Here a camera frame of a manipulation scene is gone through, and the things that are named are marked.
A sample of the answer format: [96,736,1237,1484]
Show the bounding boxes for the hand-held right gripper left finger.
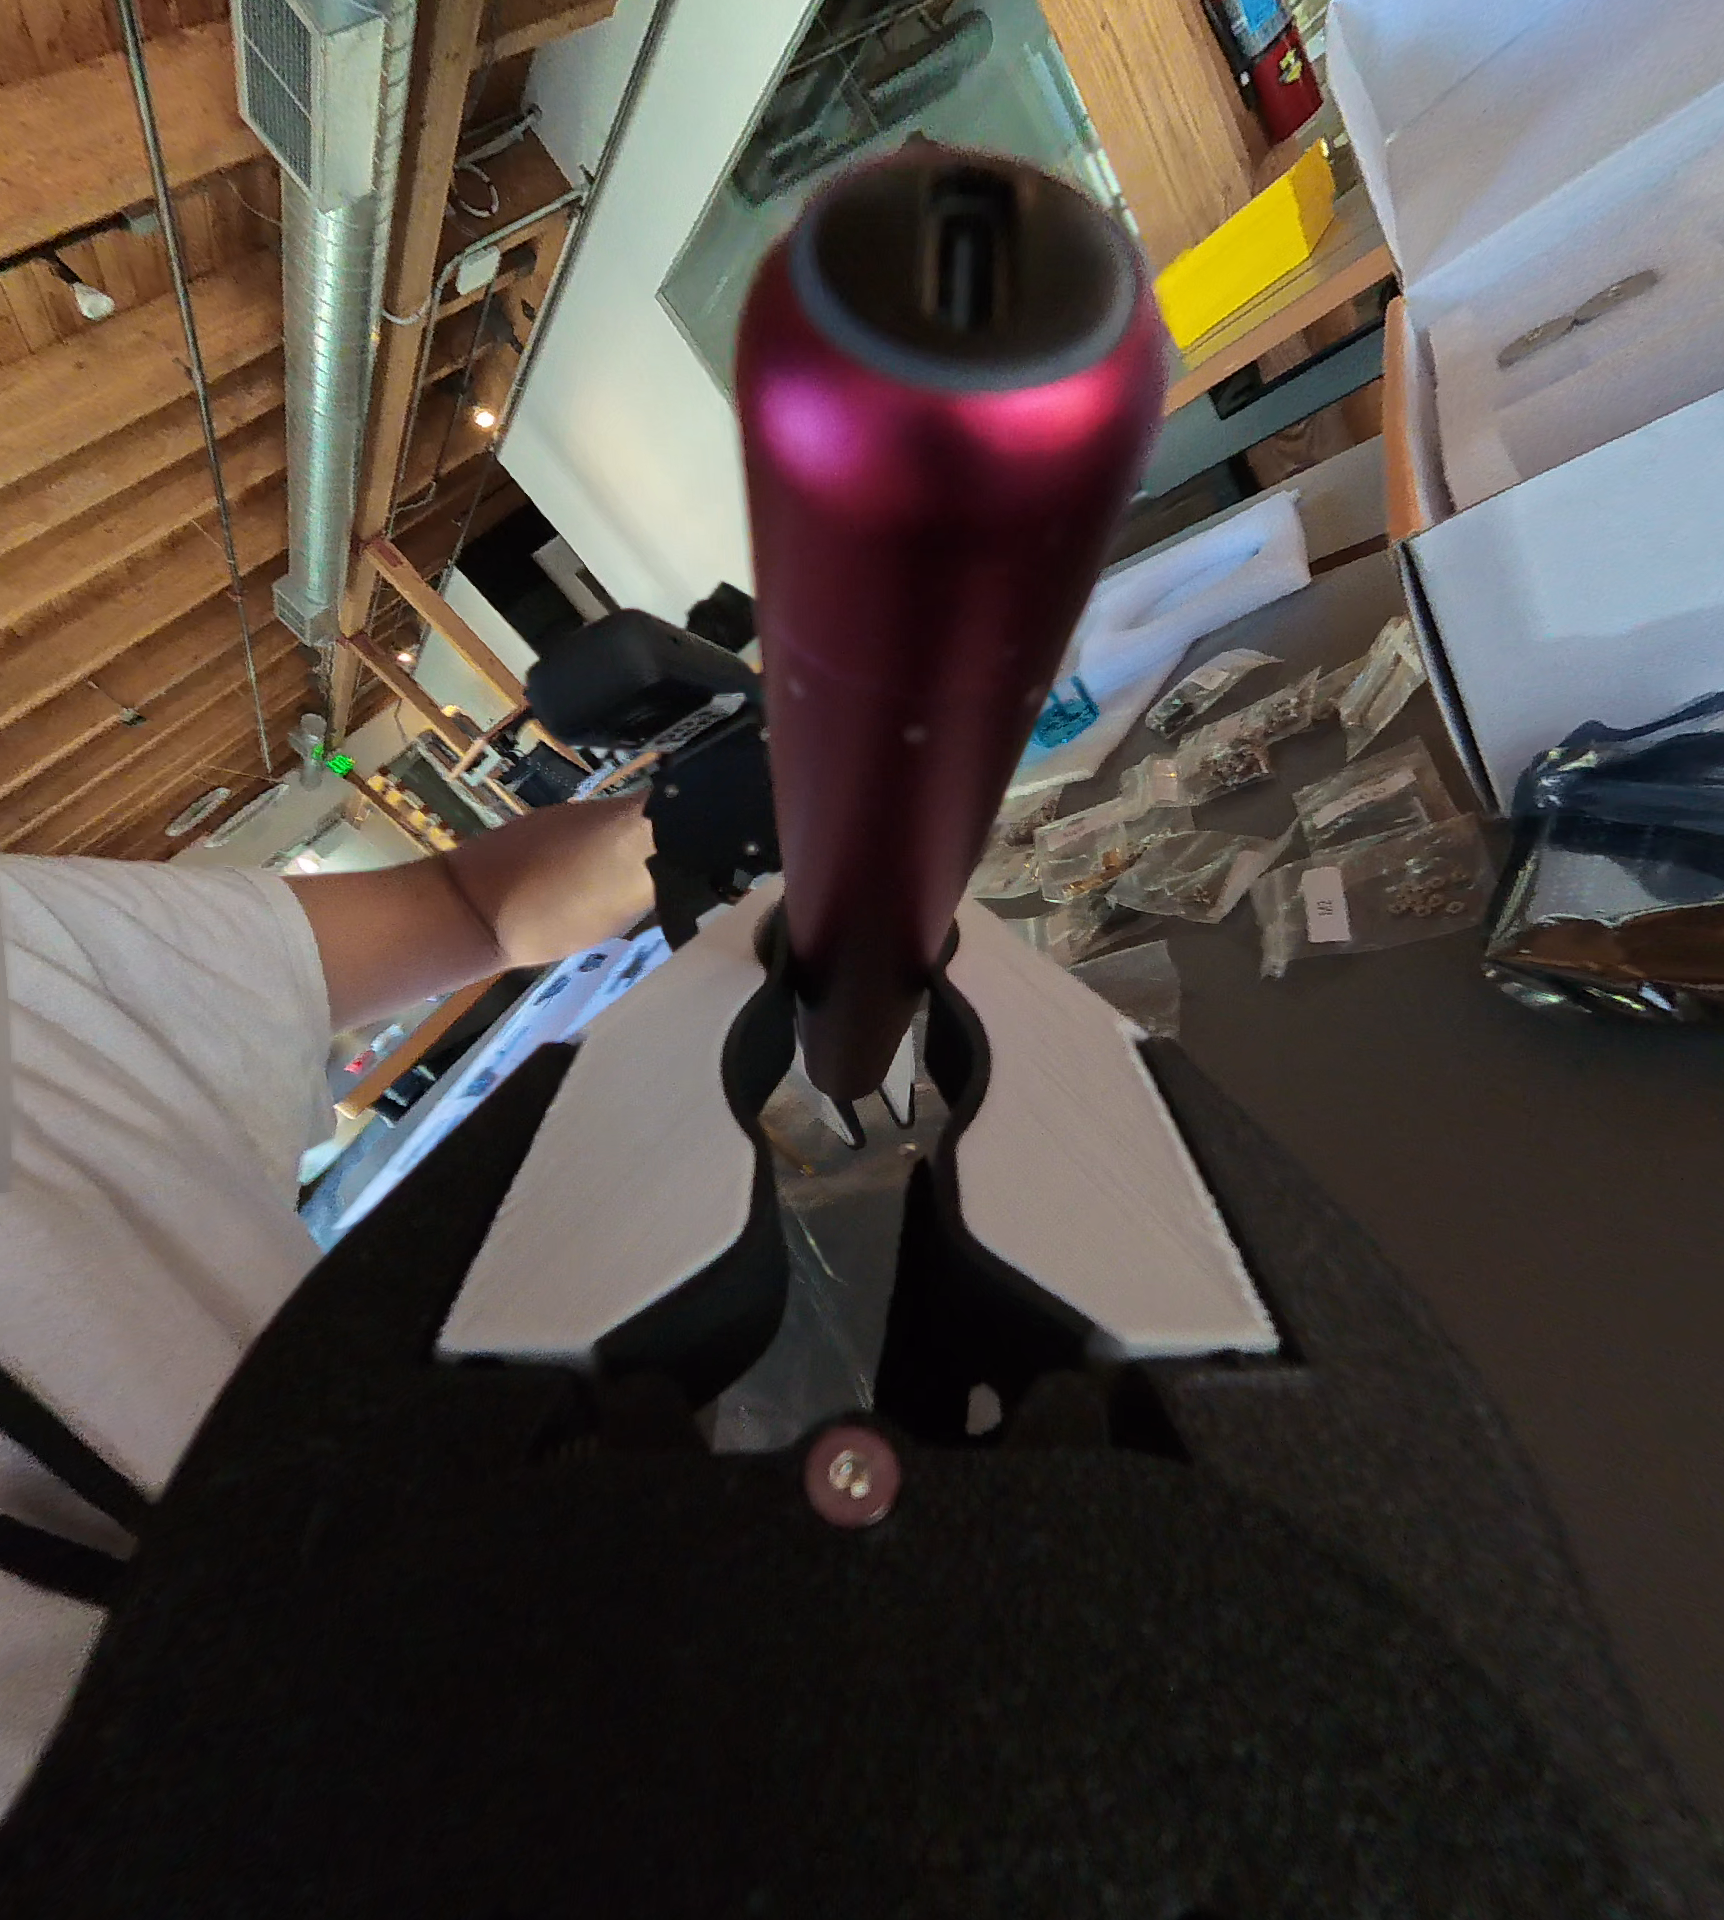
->
[436,883,791,1362]

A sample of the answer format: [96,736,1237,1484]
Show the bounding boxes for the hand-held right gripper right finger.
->
[922,918,1282,1362]

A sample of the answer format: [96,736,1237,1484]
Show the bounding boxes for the red electric screwdriver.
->
[733,134,1167,1113]

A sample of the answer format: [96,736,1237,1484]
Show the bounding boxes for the person's left forearm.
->
[284,803,664,1040]

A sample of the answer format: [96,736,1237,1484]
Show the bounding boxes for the grey desk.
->
[981,541,1724,1920]

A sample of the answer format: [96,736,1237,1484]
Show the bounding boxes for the large clear plastic bag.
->
[768,1116,898,1420]

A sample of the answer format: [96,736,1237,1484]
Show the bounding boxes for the white instruction booklet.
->
[325,927,687,1250]

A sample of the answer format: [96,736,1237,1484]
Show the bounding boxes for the pile of labelled screw bags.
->
[973,614,1504,1040]

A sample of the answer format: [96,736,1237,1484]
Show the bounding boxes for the silver antistatic bag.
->
[1480,674,1724,1032]

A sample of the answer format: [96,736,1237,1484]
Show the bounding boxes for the orange cardboard box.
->
[1318,0,1724,820]

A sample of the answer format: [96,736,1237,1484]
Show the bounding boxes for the white foam box insert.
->
[1424,90,1724,521]

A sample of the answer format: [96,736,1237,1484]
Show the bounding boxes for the white foam ring block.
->
[1078,486,1318,681]

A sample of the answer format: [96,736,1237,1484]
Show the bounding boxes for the silver ceiling duct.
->
[228,0,424,651]

